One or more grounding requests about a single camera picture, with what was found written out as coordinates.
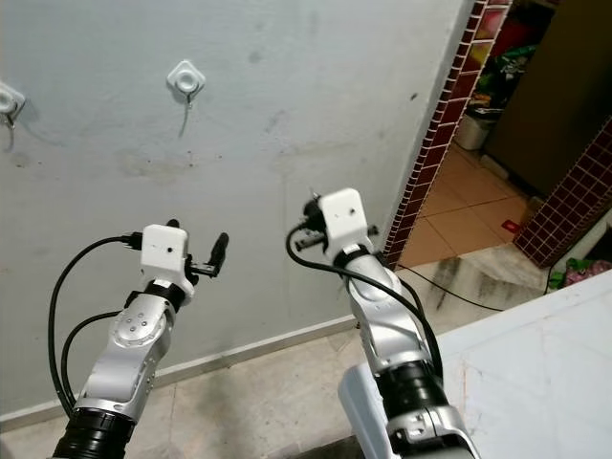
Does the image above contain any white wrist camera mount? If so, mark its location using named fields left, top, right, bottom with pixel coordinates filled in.
left=141, top=223, right=189, bottom=288
left=317, top=187, right=374, bottom=254

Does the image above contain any colourful packet pile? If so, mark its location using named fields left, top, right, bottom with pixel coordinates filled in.
left=478, top=11, right=538, bottom=93

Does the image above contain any white square wall hook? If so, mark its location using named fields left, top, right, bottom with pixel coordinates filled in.
left=166, top=59, right=206, bottom=141
left=0, top=81, right=26, bottom=127

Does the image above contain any pink and green cloth heap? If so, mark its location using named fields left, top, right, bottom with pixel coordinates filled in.
left=545, top=256, right=612, bottom=294

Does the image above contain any thin black floor cable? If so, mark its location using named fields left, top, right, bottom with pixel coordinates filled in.
left=397, top=263, right=551, bottom=313

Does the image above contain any brown wooden door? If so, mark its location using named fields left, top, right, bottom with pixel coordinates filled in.
left=483, top=0, right=612, bottom=198

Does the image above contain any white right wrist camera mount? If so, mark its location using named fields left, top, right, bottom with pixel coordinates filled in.
left=317, top=187, right=374, bottom=254

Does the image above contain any white plastic bucket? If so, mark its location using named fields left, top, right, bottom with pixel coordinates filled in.
left=454, top=113, right=498, bottom=152

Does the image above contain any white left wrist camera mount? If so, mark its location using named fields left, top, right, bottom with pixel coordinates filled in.
left=141, top=223, right=189, bottom=288

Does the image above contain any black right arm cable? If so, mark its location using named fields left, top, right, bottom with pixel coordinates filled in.
left=285, top=225, right=446, bottom=383

